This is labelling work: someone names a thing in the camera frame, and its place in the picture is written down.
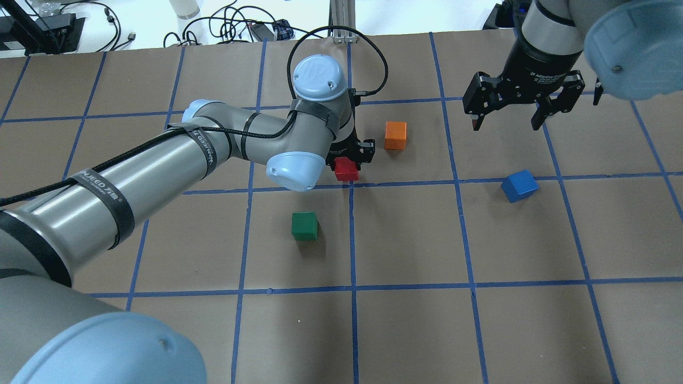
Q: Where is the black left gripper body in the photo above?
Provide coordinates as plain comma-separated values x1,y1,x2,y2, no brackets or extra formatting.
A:
328,88,376,171

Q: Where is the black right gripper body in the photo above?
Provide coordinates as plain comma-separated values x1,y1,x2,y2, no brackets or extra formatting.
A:
463,37,585,116

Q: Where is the red wooden block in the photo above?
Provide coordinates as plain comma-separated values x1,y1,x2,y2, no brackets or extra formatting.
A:
334,156,360,182

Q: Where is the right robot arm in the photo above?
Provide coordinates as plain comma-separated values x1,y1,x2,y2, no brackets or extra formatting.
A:
463,1,682,131

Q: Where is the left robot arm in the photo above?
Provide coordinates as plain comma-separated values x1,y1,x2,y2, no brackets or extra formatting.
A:
2,54,376,383

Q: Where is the orange wooden block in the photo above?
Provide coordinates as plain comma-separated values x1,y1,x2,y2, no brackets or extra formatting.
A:
384,121,408,150

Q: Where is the blue wooden block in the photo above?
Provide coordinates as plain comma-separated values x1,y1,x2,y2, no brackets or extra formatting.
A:
502,170,539,203

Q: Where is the green wooden block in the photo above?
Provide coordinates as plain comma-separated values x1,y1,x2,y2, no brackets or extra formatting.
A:
291,211,318,241

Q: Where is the aluminium frame post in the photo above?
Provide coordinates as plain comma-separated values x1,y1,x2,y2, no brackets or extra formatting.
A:
328,1,357,44

